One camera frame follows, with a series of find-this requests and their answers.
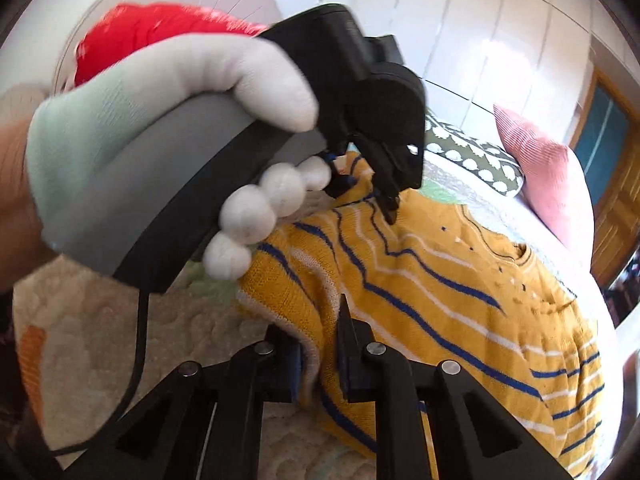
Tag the teal curtain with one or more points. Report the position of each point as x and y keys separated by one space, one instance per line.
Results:
x=595 y=125

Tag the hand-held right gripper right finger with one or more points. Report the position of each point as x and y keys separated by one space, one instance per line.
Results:
x=345 y=360

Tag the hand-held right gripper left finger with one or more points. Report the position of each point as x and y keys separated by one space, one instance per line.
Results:
x=296 y=370

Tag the quilted patchwork bed cover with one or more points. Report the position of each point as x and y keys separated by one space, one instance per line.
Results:
x=100 y=320

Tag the person's left forearm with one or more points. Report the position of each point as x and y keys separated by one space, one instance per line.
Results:
x=15 y=200

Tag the yellow striped knit sweater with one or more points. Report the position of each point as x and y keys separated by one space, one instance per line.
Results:
x=425 y=270

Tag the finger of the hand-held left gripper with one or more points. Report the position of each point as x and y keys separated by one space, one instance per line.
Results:
x=340 y=185
x=400 y=175

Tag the green patterned bolster pillow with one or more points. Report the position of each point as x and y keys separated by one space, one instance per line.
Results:
x=475 y=157

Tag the brown wooden door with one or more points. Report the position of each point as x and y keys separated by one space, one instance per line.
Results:
x=620 y=220

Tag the pink ribbed pillow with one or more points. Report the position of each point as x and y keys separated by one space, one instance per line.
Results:
x=545 y=175

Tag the red quilt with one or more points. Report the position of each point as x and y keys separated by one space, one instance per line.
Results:
x=150 y=25

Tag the white glossy wardrobe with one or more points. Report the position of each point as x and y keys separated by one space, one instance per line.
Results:
x=475 y=35

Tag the person's left hand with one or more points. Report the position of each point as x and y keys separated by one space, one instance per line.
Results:
x=225 y=70

